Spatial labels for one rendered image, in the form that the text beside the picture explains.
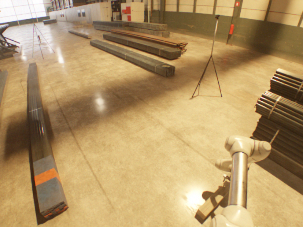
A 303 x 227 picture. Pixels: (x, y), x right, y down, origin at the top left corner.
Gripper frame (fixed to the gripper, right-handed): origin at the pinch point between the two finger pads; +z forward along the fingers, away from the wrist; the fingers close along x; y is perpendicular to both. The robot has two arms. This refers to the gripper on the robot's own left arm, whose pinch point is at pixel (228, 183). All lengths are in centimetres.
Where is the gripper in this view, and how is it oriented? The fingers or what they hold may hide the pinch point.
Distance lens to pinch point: 205.5
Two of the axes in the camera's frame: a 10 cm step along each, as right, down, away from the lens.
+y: -7.9, 3.6, -5.0
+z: 0.0, 8.1, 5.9
